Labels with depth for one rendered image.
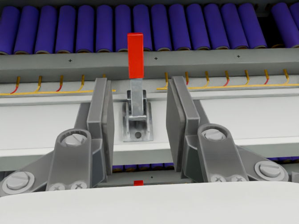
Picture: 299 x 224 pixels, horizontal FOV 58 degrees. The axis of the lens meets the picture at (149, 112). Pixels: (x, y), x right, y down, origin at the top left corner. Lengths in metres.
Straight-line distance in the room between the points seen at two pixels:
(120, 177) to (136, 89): 0.21
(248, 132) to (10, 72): 0.23
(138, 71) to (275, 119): 0.15
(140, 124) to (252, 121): 0.11
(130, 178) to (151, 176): 0.03
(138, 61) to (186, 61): 0.07
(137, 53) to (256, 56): 0.13
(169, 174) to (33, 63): 0.24
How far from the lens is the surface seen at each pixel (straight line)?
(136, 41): 0.21
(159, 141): 0.25
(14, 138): 0.27
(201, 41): 0.29
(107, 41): 0.29
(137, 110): 0.23
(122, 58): 0.27
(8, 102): 0.29
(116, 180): 0.41
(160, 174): 0.41
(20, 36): 0.31
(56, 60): 0.28
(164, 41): 0.29
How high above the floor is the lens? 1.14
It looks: 42 degrees down
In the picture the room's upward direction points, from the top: 1 degrees clockwise
